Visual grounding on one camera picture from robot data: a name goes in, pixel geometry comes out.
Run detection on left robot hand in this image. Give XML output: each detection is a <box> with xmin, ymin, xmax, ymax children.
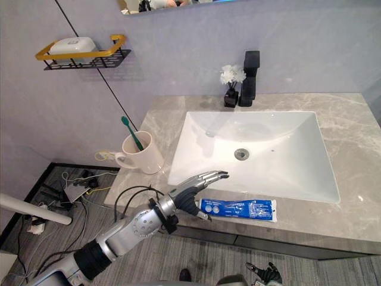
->
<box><xmin>167</xmin><ymin>170</ymin><xmax>230</xmax><ymax>223</ymax></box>

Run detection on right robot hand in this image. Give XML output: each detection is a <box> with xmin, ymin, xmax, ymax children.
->
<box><xmin>245</xmin><ymin>262</ymin><xmax>283</xmax><ymax>284</ymax></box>

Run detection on grey vanity cabinet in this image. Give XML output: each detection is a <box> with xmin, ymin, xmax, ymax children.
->
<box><xmin>160</xmin><ymin>223</ymin><xmax>381</xmax><ymax>260</ymax></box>

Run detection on blue toothpaste tube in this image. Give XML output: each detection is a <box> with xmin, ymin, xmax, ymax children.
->
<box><xmin>197</xmin><ymin>198</ymin><xmax>278</xmax><ymax>223</ymax></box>

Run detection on white ceramic mug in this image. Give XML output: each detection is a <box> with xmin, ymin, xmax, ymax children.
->
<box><xmin>114</xmin><ymin>130</ymin><xmax>165</xmax><ymax>175</ymax></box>

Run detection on white rectangular sink basin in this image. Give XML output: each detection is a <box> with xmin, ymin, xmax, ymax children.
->
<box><xmin>167</xmin><ymin>111</ymin><xmax>341</xmax><ymax>204</ymax></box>

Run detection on green toothbrush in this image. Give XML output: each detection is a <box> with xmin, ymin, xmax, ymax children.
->
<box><xmin>121</xmin><ymin>116</ymin><xmax>144</xmax><ymax>152</ymax></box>

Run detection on black reed diffuser bottle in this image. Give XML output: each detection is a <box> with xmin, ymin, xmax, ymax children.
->
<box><xmin>223</xmin><ymin>80</ymin><xmax>240</xmax><ymax>108</ymax></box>

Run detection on white diffuser flowers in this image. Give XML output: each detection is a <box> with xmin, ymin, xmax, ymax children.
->
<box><xmin>220</xmin><ymin>64</ymin><xmax>247</xmax><ymax>85</ymax></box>

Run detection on black faucet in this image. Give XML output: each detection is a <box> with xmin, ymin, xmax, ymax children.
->
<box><xmin>238</xmin><ymin>50</ymin><xmax>261</xmax><ymax>107</ymax></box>

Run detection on white pole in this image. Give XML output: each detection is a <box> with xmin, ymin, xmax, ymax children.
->
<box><xmin>0</xmin><ymin>192</ymin><xmax>73</xmax><ymax>226</ymax></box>

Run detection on white soap box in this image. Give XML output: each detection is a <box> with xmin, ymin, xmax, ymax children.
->
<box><xmin>48</xmin><ymin>36</ymin><xmax>98</xmax><ymax>64</ymax></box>

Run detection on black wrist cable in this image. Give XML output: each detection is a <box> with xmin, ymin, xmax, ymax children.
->
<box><xmin>113</xmin><ymin>186</ymin><xmax>165</xmax><ymax>223</ymax></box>

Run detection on electronics box with cables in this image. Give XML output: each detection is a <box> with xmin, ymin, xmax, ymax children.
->
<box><xmin>38</xmin><ymin>169</ymin><xmax>101</xmax><ymax>211</ymax></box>

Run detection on black and gold wall shelf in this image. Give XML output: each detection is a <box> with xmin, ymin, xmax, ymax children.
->
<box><xmin>35</xmin><ymin>34</ymin><xmax>132</xmax><ymax>71</ymax></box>

